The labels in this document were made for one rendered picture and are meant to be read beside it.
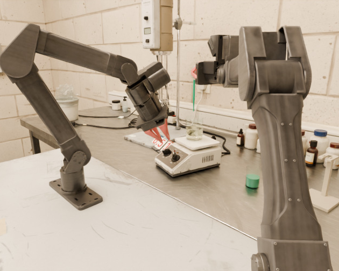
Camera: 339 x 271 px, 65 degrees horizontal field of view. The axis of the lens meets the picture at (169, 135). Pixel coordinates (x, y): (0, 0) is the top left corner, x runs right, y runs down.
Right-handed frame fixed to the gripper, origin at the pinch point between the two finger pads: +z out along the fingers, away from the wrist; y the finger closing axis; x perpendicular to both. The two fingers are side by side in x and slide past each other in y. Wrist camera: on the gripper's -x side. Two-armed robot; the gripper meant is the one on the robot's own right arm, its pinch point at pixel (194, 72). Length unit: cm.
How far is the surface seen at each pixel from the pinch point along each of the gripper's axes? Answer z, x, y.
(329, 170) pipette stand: -38.4, 24.1, -17.1
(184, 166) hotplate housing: -7.5, 29.2, 8.3
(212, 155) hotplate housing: -7.4, 27.4, -2.9
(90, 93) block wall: 163, 24, -2
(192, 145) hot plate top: -5.0, 23.4, 3.4
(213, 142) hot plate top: -6.2, 23.4, -4.4
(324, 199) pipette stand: -39, 32, -15
